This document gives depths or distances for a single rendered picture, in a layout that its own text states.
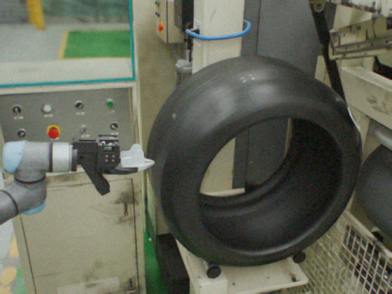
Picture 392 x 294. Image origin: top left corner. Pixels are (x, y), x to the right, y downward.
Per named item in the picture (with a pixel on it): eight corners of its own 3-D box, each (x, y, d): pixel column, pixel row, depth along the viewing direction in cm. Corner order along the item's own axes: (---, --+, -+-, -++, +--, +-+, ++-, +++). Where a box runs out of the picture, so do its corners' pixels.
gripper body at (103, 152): (122, 146, 108) (71, 145, 104) (120, 176, 111) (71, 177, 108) (119, 134, 114) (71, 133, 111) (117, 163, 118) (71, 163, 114)
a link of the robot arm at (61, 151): (52, 178, 107) (53, 162, 114) (72, 178, 108) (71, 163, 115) (52, 150, 103) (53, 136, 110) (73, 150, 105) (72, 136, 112)
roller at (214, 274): (180, 215, 159) (180, 205, 157) (192, 214, 160) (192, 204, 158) (206, 280, 130) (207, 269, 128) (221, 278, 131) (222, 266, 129)
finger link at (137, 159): (158, 152, 112) (122, 151, 109) (156, 172, 115) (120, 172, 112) (156, 146, 115) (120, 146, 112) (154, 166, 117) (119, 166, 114)
